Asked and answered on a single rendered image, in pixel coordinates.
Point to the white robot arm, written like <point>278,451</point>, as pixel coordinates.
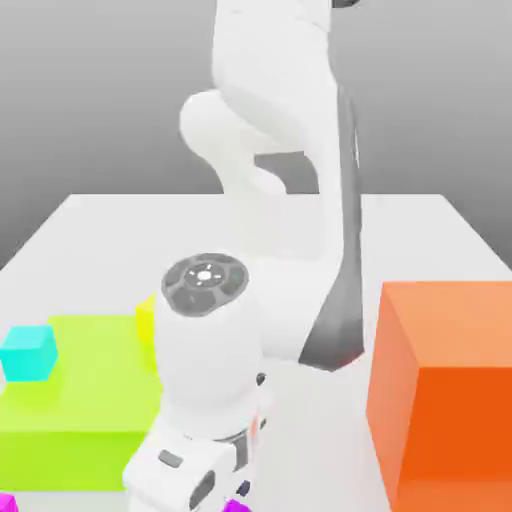
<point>276,100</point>

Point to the small cyan cube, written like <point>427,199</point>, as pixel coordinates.
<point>28,354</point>

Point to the large lime green box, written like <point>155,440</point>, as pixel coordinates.
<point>100,400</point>

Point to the large orange box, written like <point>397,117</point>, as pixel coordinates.
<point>460,420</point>

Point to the small magenta cube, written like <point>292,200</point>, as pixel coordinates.
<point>236,507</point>
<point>6,504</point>

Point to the small yellow cube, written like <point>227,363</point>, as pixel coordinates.
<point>144,320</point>

